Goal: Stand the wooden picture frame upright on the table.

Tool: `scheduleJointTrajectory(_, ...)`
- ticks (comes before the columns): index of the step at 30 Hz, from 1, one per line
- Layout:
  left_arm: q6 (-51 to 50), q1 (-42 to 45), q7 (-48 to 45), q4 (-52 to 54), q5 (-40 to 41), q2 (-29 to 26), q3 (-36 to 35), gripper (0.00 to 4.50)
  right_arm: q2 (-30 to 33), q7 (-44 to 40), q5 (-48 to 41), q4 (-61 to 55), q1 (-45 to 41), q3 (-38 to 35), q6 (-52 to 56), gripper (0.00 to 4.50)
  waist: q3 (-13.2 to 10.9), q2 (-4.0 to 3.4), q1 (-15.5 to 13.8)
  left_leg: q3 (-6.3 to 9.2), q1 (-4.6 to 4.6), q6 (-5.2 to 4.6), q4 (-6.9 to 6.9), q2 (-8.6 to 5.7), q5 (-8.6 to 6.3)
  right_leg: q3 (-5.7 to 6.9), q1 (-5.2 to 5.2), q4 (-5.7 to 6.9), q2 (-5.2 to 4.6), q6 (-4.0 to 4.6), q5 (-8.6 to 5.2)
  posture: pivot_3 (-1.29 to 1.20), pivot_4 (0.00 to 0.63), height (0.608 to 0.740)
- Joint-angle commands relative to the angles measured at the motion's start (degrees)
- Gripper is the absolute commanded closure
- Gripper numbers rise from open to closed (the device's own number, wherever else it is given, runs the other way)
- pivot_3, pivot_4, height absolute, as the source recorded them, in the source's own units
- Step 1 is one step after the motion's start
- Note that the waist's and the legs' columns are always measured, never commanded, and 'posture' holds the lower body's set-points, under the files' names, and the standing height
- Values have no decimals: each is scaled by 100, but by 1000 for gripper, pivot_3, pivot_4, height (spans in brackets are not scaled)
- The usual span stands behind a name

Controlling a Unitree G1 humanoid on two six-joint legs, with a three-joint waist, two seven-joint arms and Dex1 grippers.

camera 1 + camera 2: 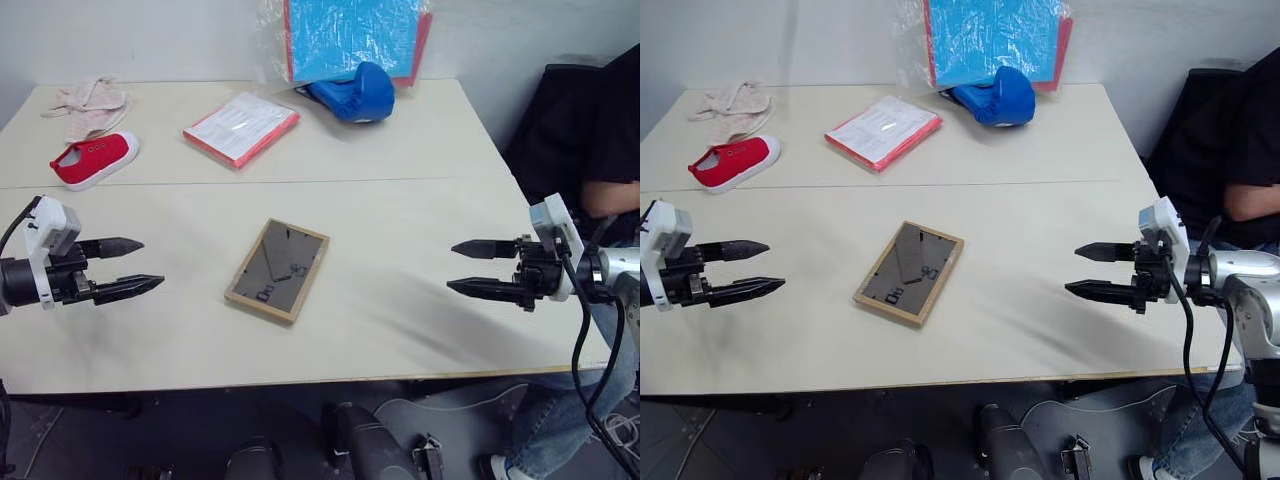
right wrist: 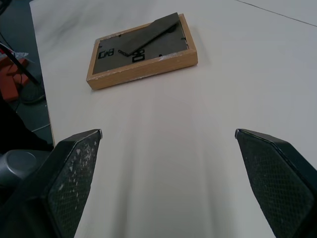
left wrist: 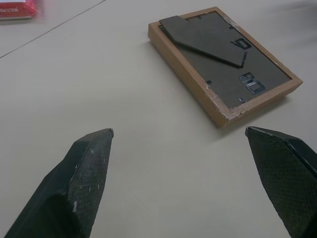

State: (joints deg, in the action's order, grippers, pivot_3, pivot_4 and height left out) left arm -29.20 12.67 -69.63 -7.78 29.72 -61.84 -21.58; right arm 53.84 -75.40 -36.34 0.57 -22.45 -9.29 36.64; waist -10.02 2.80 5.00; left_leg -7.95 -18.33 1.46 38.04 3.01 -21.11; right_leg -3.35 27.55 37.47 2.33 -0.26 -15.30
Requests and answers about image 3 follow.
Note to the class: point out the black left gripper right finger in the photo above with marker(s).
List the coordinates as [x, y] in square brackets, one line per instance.
[284, 168]

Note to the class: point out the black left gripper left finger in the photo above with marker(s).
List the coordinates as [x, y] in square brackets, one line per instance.
[81, 178]

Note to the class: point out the red box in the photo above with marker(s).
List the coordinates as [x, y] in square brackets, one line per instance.
[15, 9]

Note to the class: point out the wooden picture frame face down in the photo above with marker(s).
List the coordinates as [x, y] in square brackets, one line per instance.
[218, 62]

